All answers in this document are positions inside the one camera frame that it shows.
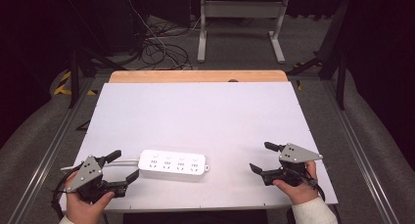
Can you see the black metal stand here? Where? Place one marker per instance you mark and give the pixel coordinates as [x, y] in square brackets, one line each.
[336, 51]
[76, 67]

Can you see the aluminium floor rail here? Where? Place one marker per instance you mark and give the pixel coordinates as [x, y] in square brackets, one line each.
[355, 152]
[45, 158]

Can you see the black computer tower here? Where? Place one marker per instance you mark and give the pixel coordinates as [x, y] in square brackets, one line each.
[125, 22]

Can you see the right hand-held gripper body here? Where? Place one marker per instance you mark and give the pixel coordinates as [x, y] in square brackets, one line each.
[295, 156]

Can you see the white power strip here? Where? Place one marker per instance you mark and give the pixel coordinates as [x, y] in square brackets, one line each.
[173, 162]

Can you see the person's right hand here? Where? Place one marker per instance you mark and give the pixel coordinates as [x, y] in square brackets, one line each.
[300, 193]

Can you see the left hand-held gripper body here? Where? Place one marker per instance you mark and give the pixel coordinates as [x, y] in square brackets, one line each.
[87, 173]

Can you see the wooden table board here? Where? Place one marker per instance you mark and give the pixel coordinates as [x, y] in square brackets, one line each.
[195, 76]

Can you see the person's left hand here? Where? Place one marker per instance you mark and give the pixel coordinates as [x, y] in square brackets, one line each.
[83, 209]

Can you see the yellow black hazard tape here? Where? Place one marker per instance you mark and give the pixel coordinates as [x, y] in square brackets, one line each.
[63, 85]

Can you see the white metal desk frame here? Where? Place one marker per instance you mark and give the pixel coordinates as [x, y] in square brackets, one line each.
[241, 9]

